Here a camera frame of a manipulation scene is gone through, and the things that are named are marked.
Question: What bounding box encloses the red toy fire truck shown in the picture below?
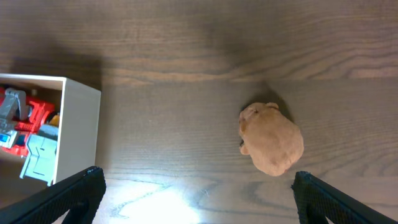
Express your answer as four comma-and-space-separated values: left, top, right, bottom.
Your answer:
1, 87, 55, 157

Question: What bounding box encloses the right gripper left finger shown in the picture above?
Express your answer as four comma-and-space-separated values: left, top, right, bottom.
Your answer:
1, 166, 106, 223

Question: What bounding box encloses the white cardboard box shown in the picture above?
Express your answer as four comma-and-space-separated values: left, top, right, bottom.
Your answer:
1, 73, 101, 184

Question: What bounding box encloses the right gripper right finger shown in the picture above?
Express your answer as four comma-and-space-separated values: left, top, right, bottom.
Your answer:
291, 171, 397, 224

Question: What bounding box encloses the brown plush toy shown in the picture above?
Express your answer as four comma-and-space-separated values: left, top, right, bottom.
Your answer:
238, 103, 304, 177

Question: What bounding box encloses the yellow and grey toy truck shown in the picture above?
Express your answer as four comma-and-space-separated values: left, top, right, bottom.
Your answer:
19, 113, 60, 186

